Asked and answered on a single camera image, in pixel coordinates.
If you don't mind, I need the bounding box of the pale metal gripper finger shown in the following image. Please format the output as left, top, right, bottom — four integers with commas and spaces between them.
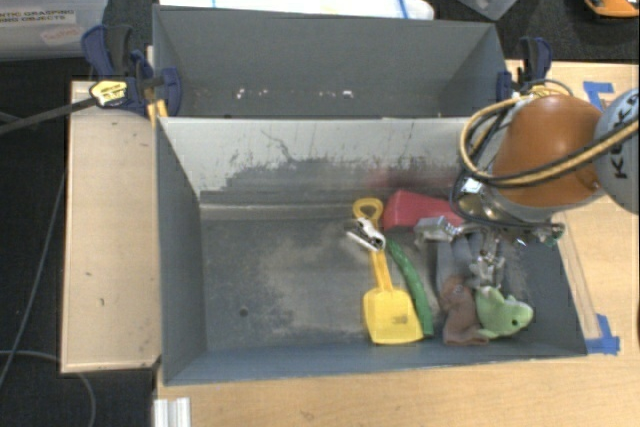
467, 259, 489, 291
487, 248, 508, 287

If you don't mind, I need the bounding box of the grey flat block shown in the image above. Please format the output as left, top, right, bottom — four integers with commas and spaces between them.
433, 234, 482, 297

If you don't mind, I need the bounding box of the brown toy animal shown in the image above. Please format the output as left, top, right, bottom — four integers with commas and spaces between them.
440, 274, 490, 347

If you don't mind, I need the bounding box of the green plush toy animal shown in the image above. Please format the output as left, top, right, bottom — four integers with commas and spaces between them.
474, 285, 535, 341

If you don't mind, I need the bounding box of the silver grey angular object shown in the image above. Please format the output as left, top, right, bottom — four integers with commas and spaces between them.
413, 215, 467, 247

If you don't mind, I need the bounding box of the green curved toy bean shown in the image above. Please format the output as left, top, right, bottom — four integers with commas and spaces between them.
386, 239, 435, 339

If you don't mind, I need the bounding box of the red plastic block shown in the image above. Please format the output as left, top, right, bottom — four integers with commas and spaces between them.
381, 189, 466, 233

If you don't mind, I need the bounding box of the yellow toy shovel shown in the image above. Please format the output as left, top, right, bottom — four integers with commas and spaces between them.
351, 197, 426, 346

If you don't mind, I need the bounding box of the white and black small clip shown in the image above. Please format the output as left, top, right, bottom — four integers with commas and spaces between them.
345, 216, 388, 252

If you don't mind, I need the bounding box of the grey metal bin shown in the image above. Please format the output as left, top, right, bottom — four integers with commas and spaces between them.
151, 3, 589, 387

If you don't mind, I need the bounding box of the pale wood flat board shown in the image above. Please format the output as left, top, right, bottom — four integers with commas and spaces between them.
59, 79, 164, 374

